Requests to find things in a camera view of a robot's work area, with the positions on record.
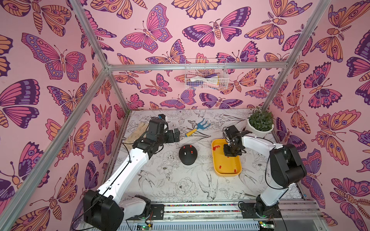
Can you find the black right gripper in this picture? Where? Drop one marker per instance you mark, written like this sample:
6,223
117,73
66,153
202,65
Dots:
231,147

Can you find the cream fabric glove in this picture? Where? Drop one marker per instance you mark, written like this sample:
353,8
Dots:
137,132

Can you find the black round screw base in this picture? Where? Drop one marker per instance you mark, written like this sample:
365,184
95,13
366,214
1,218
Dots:
186,157

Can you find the blue yellow garden fork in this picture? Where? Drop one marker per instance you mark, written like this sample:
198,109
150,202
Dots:
200,126

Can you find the aluminium cage frame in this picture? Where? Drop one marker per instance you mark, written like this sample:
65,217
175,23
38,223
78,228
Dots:
36,108

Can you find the yellow plastic tray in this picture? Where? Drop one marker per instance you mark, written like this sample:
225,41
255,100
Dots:
224,166

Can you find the potted green plant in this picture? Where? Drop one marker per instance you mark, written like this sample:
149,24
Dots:
260,122

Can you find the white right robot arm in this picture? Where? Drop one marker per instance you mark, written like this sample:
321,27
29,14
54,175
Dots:
286,165

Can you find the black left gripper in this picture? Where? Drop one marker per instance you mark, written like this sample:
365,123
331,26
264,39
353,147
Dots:
177,135

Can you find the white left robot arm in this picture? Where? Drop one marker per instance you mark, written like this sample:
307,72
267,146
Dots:
102,208

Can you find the white wire basket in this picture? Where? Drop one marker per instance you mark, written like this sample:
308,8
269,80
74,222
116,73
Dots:
206,76

